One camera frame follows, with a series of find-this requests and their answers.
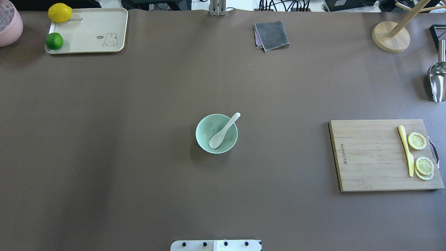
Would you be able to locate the lemon slice far stack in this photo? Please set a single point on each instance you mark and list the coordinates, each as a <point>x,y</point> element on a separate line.
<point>424,168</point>

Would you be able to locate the grey folded cloth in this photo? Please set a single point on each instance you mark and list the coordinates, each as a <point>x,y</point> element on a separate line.
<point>270,35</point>

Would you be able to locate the light green bowl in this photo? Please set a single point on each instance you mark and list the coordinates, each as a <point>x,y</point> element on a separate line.
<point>210,126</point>

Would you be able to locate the white ceramic spoon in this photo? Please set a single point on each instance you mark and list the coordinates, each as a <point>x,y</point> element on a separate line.
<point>217,139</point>

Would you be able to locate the lemon slice near handle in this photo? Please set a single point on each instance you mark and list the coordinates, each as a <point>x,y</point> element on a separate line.
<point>417,141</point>

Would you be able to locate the aluminium frame post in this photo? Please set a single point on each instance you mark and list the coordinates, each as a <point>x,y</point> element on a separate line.
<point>217,8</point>

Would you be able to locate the metal scoop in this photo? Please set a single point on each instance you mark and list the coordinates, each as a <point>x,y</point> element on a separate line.
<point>437,75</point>

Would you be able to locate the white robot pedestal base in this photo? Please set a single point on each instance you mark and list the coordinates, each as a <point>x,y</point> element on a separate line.
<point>217,245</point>

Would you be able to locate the bamboo cutting board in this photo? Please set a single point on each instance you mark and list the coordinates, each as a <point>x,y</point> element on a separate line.
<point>370,156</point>

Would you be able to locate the pink ice bowl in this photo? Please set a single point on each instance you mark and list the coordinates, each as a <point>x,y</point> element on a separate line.
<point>11,24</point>

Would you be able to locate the wooden mug tree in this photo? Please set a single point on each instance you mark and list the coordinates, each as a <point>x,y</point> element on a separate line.
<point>393,37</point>

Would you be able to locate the green lime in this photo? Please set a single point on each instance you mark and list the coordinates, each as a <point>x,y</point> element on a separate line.
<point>54,41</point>

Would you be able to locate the cream cartoon tray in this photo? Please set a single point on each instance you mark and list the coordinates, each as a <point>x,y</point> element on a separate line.
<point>92,30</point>

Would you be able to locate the yellow plastic knife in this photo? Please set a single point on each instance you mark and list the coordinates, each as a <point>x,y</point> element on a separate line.
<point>409,157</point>

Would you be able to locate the yellow lemon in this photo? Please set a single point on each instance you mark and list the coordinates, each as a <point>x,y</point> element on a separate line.
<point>59,12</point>

